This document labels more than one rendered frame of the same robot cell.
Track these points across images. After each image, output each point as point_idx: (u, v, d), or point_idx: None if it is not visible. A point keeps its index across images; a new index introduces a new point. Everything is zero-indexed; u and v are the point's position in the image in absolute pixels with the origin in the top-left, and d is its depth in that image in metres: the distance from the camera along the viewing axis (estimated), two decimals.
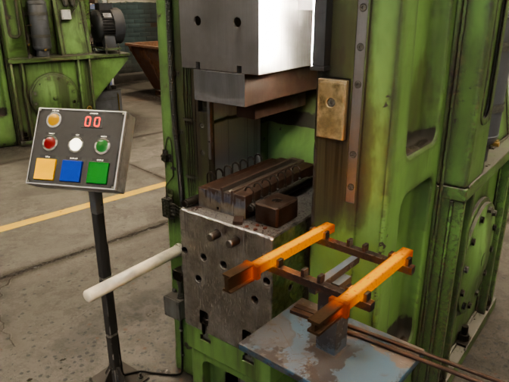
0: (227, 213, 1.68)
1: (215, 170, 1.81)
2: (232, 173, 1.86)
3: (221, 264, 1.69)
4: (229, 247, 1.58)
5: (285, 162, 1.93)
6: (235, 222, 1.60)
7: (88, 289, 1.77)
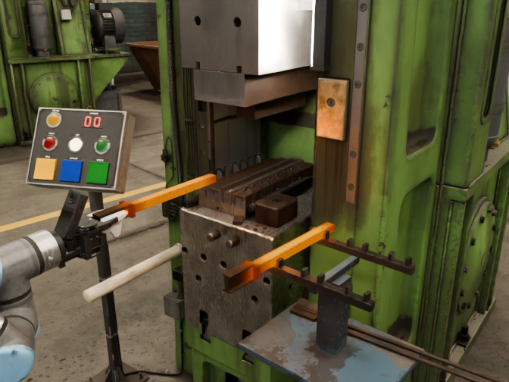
0: (227, 213, 1.68)
1: (215, 170, 1.81)
2: (232, 173, 1.86)
3: (221, 264, 1.69)
4: (229, 247, 1.58)
5: (285, 162, 1.93)
6: (235, 222, 1.60)
7: (88, 289, 1.77)
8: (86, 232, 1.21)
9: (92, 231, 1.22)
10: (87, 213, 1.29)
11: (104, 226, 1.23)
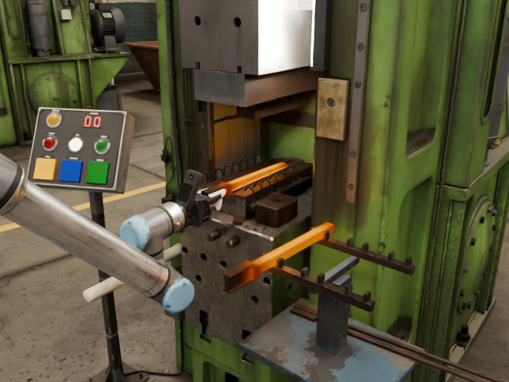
0: (227, 213, 1.68)
1: (215, 170, 1.81)
2: (232, 173, 1.86)
3: (221, 264, 1.69)
4: (229, 247, 1.58)
5: (285, 162, 1.93)
6: (235, 222, 1.60)
7: (88, 289, 1.77)
8: (201, 205, 1.52)
9: (204, 204, 1.53)
10: None
11: (213, 200, 1.54)
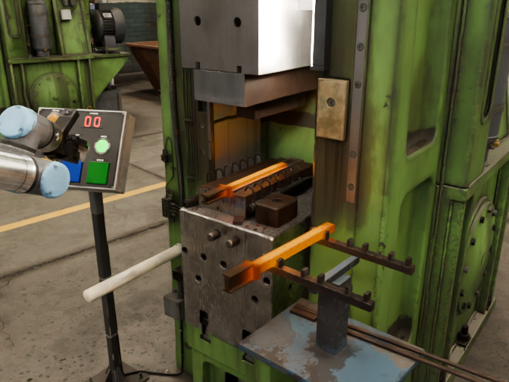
0: (227, 213, 1.68)
1: (215, 170, 1.81)
2: (232, 173, 1.86)
3: (221, 264, 1.69)
4: (229, 247, 1.58)
5: (285, 162, 1.93)
6: (235, 222, 1.60)
7: (88, 289, 1.77)
8: (74, 138, 1.56)
9: (76, 141, 1.57)
10: None
11: (85, 142, 1.60)
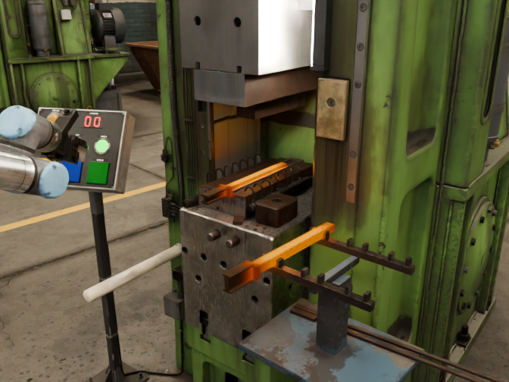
0: (227, 213, 1.68)
1: (215, 170, 1.81)
2: (232, 173, 1.86)
3: (221, 264, 1.69)
4: (229, 247, 1.58)
5: (285, 162, 1.93)
6: (235, 222, 1.60)
7: (88, 289, 1.77)
8: (73, 138, 1.56)
9: (76, 141, 1.57)
10: None
11: (84, 142, 1.60)
